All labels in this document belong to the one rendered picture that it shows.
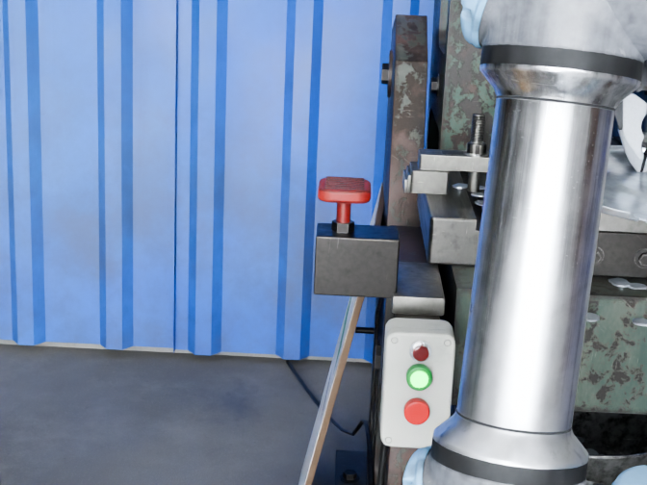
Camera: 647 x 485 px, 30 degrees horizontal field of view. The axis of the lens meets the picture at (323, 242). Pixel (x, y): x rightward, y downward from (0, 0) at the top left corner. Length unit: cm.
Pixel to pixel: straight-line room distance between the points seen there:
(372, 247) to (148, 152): 148
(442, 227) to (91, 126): 146
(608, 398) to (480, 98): 52
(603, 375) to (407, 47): 65
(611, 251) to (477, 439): 63
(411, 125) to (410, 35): 15
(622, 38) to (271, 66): 191
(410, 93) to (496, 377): 101
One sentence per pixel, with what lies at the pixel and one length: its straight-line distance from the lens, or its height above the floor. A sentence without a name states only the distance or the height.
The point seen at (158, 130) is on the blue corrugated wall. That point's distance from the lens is 277.
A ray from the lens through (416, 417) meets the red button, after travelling 132.
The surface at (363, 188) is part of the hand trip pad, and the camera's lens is 136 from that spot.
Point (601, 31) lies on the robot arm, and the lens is 85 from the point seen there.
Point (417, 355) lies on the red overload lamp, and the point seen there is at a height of 61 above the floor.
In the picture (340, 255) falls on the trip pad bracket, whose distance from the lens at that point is 137.
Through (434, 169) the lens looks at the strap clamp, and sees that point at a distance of 159.
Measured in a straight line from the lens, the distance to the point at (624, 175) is 138.
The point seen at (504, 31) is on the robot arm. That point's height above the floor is 99.
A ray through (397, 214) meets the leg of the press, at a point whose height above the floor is 62.
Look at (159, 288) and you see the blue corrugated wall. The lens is 287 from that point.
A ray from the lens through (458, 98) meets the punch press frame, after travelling 177.
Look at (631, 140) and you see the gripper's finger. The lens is 138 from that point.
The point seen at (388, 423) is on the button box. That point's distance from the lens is 134.
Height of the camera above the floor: 107
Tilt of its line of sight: 16 degrees down
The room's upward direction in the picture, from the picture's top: 2 degrees clockwise
